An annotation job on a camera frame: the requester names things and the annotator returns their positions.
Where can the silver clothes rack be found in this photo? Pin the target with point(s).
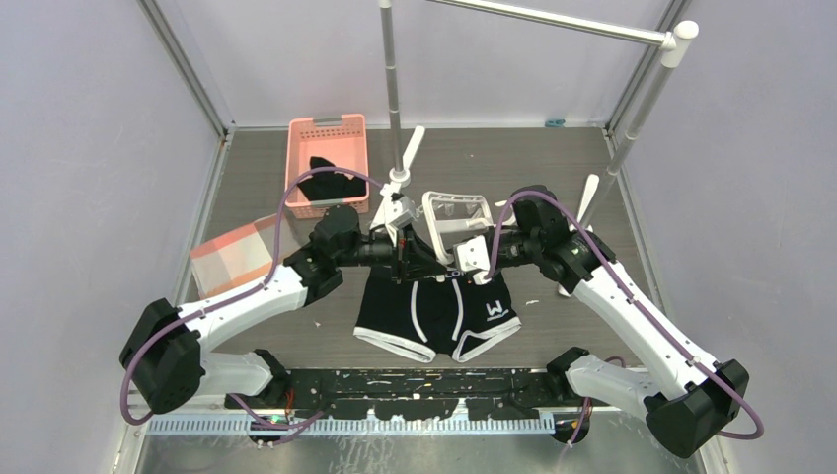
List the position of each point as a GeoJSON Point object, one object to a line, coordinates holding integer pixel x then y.
{"type": "Point", "coordinates": [491, 62]}

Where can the black garment in basket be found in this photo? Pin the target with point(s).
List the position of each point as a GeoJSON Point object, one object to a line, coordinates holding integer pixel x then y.
{"type": "Point", "coordinates": [331, 185]}

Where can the aluminium frame post left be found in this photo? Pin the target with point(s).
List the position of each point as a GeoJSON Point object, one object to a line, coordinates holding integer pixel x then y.
{"type": "Point", "coordinates": [171, 27]}

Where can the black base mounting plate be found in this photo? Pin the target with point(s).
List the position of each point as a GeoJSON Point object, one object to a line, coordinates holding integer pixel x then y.
{"type": "Point", "coordinates": [418, 394]}

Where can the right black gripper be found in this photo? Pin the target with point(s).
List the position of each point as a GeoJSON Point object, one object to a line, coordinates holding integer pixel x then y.
{"type": "Point", "coordinates": [491, 232]}

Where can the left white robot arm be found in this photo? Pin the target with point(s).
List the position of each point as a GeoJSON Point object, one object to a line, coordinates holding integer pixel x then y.
{"type": "Point", "coordinates": [171, 357]}

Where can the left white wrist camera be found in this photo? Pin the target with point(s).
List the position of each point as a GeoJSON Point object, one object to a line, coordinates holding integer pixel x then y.
{"type": "Point", "coordinates": [395, 212]}

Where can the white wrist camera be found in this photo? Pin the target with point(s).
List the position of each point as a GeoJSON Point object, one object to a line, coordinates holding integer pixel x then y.
{"type": "Point", "coordinates": [472, 259]}
{"type": "Point", "coordinates": [395, 212]}

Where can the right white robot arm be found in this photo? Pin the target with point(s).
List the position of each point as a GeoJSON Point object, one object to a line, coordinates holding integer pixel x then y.
{"type": "Point", "coordinates": [687, 396]}

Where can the black boxer briefs white trim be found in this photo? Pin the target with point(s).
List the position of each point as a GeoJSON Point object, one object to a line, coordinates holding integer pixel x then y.
{"type": "Point", "coordinates": [425, 318]}

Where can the aluminium frame post right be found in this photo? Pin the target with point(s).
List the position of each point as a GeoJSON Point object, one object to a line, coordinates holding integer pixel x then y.
{"type": "Point", "coordinates": [673, 12]}

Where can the aluminium frame post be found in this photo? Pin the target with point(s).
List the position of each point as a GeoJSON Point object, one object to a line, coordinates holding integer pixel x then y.
{"type": "Point", "coordinates": [673, 12]}
{"type": "Point", "coordinates": [171, 27]}

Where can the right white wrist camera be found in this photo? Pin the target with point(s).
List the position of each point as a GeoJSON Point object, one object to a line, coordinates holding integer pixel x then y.
{"type": "Point", "coordinates": [472, 259]}

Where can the pink checked cloth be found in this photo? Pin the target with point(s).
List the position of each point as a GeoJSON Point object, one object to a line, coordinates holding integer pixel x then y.
{"type": "Point", "coordinates": [234, 258]}

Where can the white clip hanger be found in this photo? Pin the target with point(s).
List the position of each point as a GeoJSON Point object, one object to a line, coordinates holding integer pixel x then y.
{"type": "Point", "coordinates": [452, 219]}

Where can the pink plastic basket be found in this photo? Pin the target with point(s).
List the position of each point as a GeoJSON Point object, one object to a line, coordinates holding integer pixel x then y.
{"type": "Point", "coordinates": [323, 145]}

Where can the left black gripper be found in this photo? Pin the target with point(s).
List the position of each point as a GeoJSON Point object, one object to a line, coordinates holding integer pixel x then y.
{"type": "Point", "coordinates": [411, 257]}

